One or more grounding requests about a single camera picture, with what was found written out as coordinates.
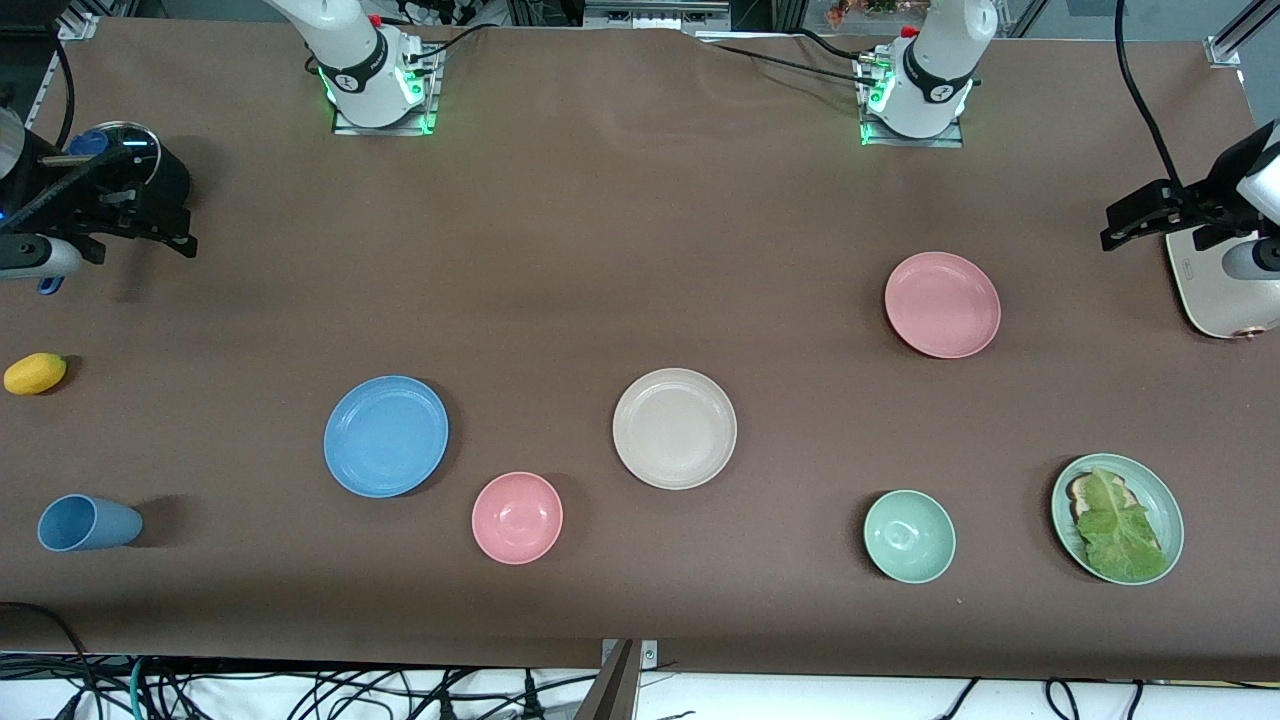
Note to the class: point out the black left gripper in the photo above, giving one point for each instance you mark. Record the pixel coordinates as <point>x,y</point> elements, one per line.
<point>1208,193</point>

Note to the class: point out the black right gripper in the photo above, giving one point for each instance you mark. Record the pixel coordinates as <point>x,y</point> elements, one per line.
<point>158,182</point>

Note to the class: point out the pink plate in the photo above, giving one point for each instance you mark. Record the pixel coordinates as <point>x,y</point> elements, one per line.
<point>942,305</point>

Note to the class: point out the blue plate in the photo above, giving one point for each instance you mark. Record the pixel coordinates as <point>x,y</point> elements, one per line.
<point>385,437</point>

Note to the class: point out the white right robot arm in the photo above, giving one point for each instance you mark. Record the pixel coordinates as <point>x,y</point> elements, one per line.
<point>350,60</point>

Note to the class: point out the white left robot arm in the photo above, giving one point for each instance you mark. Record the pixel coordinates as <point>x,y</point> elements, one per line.
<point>940,60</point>

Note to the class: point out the white kitchen appliance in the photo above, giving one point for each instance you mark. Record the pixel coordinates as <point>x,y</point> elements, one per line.
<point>1215,300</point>

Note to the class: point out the yellow lemon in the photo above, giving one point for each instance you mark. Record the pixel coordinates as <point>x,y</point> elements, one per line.
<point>34,374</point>

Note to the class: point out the bread slice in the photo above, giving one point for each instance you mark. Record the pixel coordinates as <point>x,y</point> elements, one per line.
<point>1078,490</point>

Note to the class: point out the green plate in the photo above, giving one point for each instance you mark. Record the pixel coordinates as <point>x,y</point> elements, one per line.
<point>1165,500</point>

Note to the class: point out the blue cup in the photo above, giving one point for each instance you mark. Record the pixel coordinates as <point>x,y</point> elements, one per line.
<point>85,524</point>

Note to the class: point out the green lettuce leaf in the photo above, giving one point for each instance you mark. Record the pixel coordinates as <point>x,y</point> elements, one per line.
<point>1120,535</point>

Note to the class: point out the red flower decoration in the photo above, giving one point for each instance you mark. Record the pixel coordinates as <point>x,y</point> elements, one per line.
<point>860,10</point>

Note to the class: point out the white power strip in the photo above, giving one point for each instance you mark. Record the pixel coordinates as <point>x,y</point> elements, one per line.
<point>440,10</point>

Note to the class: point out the small green bowl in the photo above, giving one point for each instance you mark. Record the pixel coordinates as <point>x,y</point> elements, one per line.
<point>909,536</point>

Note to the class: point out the small pink bowl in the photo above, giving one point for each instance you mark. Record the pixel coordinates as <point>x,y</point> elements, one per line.
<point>517,518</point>

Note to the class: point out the beige plate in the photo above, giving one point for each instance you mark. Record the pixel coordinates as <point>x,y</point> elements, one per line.
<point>675,429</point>

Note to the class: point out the aluminium frame profile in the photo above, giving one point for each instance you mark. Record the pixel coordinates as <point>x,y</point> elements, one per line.
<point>1225,50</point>
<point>45,95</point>

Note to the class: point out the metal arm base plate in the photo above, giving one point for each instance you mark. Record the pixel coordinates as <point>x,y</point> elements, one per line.
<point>385,129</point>
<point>915,143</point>

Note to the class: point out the dark metal post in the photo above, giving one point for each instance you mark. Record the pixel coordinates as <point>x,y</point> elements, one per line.
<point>610,695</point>

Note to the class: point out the small metal bracket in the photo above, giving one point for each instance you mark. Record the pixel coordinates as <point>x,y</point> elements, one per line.
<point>650,655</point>

